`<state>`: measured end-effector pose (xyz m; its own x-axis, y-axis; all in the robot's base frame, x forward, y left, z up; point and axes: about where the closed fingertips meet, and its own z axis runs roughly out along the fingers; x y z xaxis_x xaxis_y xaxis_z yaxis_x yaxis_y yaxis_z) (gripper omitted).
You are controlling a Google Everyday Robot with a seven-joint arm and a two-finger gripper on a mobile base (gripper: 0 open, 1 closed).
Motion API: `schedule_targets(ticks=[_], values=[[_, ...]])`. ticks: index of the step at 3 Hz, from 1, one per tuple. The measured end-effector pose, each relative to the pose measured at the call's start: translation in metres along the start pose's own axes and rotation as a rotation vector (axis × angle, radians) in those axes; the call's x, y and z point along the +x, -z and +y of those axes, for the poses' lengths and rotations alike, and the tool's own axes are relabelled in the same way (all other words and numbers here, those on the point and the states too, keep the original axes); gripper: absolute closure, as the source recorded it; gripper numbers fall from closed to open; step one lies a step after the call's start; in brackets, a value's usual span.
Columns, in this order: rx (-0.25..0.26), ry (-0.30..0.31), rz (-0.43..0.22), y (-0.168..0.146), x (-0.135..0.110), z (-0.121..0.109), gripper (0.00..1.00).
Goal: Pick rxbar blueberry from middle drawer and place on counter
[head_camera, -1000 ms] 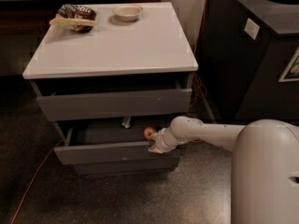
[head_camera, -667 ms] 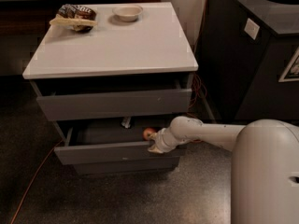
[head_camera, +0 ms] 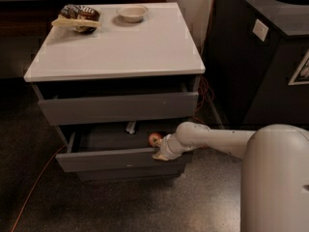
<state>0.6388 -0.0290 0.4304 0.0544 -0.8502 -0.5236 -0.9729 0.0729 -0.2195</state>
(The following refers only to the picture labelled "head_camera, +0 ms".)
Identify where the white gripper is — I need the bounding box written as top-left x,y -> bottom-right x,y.
153,134 -> 193,161

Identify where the rxbar blueberry bar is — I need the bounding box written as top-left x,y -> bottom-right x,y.
126,121 -> 137,134

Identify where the grey drawer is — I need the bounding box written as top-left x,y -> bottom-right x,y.
77,162 -> 185,181
56,119 -> 193,172
39,89 -> 198,126

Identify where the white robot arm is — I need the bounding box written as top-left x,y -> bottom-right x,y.
149,122 -> 309,232

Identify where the grey bottom drawer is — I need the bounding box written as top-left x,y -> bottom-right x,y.
77,162 -> 185,181

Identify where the grey drawer cabinet white top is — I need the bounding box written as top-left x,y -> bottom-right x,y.
23,2 -> 206,182

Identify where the grey top drawer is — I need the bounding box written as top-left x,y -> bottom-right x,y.
39,89 -> 198,126

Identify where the red apple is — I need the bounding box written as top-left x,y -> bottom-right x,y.
149,132 -> 162,147

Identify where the white paper bowl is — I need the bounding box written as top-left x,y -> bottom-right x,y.
117,5 -> 148,23

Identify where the black trash bin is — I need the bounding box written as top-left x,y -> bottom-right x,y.
203,0 -> 309,127

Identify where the brown chip bag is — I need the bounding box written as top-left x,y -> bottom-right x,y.
51,4 -> 100,33

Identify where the orange power cable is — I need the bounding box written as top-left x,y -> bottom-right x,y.
9,0 -> 226,232

